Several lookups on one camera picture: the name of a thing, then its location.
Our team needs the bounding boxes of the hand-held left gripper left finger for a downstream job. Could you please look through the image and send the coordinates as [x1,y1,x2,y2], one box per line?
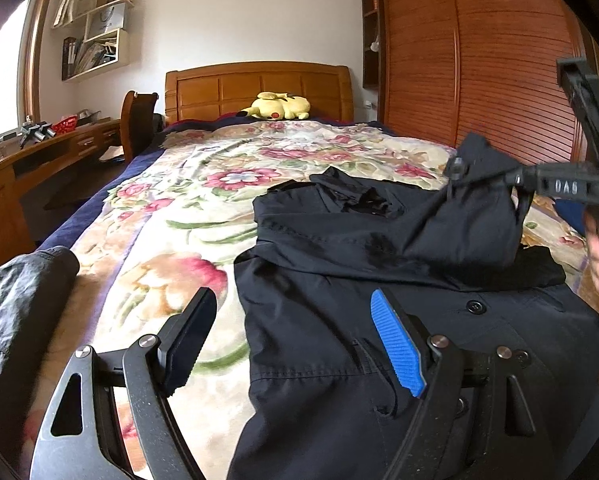
[29,287,217,480]

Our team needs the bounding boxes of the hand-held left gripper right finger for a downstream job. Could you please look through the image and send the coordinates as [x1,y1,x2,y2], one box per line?
[370,287,555,480]

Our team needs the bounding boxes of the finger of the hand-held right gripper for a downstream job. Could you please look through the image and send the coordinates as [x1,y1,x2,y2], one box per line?
[444,157,525,192]

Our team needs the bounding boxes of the black coat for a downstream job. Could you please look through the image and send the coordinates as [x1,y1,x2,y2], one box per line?
[226,132,599,480]

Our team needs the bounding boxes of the floral blanket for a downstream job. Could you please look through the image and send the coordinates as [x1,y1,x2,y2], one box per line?
[24,120,599,480]

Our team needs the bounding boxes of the wooden slatted wardrobe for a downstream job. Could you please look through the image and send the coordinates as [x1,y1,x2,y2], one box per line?
[360,0,599,171]

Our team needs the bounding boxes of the dark grey garment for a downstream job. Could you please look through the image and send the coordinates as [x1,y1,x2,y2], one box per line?
[0,246,80,461]

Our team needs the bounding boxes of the wooden chair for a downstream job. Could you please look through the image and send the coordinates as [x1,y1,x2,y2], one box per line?
[119,90,160,163]

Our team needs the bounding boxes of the yellow plush toy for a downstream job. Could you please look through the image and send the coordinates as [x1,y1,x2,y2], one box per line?
[236,91,313,121]

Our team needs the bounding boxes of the wooden bed headboard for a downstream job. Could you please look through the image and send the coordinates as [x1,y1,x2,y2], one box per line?
[164,61,355,123]

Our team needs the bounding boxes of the black device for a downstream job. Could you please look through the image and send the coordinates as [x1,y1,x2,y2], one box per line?
[19,121,55,147]

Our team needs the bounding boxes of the dark binders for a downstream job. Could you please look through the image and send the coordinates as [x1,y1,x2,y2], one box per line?
[62,36,77,81]

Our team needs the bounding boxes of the white paper bag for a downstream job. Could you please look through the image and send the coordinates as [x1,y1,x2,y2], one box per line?
[85,2,126,41]

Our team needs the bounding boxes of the white wall shelf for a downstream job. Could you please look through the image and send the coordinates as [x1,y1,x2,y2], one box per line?
[52,0,135,82]

